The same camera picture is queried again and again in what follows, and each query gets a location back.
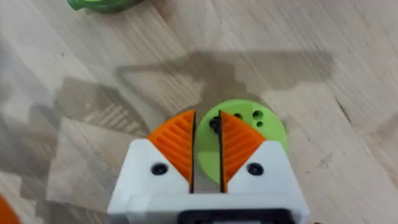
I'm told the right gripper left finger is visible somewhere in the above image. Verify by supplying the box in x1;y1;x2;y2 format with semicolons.
107;109;197;215

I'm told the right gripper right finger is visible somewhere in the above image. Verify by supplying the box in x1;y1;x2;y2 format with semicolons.
218;110;310;215

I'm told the green toy vegetable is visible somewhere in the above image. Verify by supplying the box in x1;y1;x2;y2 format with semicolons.
67;0;144;14

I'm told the green disc with holes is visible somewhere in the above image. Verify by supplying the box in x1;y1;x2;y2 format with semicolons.
194;99;289;185

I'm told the orange ribbed wedge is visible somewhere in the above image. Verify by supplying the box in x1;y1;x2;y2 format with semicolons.
0;194;22;224

